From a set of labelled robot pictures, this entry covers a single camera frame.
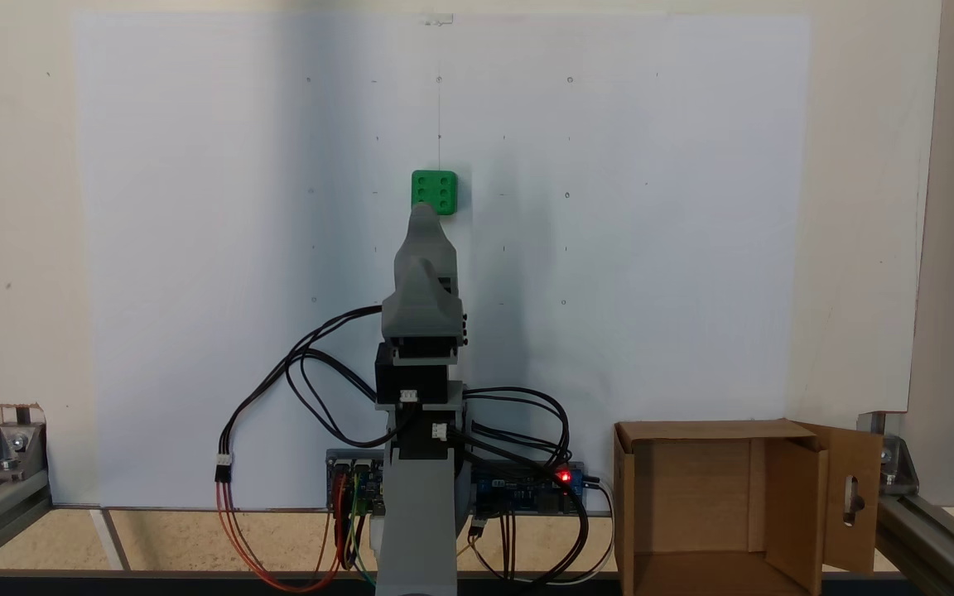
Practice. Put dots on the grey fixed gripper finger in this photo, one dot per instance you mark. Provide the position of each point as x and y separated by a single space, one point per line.
421 236

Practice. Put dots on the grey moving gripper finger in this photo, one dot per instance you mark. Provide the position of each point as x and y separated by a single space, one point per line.
431 273

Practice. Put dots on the green die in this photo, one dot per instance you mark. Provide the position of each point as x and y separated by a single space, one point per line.
440 189

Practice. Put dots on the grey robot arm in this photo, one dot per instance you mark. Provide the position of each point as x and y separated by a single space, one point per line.
419 530

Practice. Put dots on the small controller board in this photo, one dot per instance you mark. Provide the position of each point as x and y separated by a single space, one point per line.
365 468

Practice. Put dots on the blue circuit board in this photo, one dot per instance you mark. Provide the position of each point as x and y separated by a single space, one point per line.
518 497

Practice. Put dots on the large white paper sheet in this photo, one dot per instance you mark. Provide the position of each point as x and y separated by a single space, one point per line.
195 248

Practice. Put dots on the open cardboard box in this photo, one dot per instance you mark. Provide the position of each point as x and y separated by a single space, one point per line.
692 497

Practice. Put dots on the metal corner bracket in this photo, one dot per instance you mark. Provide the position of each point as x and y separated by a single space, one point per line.
9 451
899 468

